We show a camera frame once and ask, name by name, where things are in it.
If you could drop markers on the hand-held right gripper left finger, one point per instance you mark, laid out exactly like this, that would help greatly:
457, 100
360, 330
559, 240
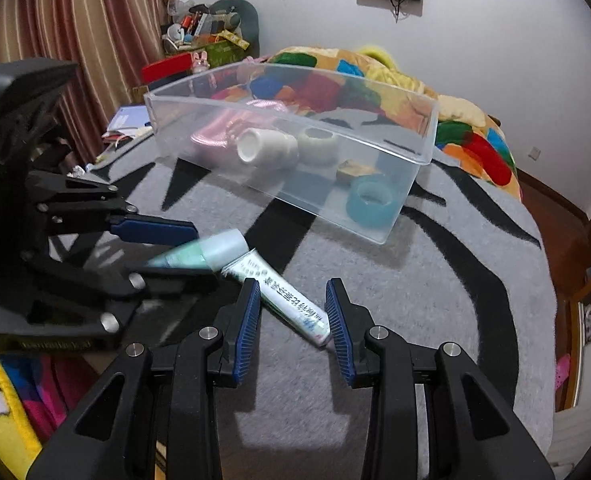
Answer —
248, 331

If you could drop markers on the wooden cabinet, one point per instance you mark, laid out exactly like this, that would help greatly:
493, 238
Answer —
590, 280

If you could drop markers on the small wooden block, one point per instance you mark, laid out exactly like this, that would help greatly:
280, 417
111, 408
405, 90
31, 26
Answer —
354, 171

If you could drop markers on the colourful patchwork blanket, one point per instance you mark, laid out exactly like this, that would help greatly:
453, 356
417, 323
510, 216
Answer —
480, 150

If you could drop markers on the pink slipper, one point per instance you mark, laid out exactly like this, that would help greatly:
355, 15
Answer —
563, 371

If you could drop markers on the white wall socket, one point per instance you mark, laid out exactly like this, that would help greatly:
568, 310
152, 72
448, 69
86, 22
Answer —
535, 153

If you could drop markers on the red box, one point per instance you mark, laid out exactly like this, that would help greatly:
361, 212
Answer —
168, 67

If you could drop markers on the stack of papers and books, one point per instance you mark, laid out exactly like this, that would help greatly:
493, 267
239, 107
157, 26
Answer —
128, 122

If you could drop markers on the clear plastic storage box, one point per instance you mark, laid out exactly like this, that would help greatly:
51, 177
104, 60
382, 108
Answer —
295, 180

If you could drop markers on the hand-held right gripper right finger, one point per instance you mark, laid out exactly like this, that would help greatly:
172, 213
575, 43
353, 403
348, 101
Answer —
338, 331

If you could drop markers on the white green toothpaste tube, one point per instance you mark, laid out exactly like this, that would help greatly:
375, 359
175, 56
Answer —
288, 305

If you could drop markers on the grey black striped blanket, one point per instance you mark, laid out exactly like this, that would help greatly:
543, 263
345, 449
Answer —
440, 310

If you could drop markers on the pink plastic bottle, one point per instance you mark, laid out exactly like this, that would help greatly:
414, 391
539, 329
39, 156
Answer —
214, 132

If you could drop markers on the striped curtain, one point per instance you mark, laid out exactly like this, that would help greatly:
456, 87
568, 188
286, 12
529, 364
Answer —
90, 20

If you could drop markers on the blue tape roll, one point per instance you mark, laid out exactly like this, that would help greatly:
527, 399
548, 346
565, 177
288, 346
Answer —
373, 202

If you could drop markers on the yellow printed cloth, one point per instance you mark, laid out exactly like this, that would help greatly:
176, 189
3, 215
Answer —
5, 410

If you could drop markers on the white ceramic cup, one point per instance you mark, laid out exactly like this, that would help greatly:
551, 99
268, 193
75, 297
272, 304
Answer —
263, 146

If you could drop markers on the white tape roll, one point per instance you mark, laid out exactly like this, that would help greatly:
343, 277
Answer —
318, 146

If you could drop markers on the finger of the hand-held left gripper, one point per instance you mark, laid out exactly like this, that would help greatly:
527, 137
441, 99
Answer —
170, 282
155, 230

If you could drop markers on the green cardboard box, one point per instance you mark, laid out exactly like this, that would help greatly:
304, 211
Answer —
215, 51

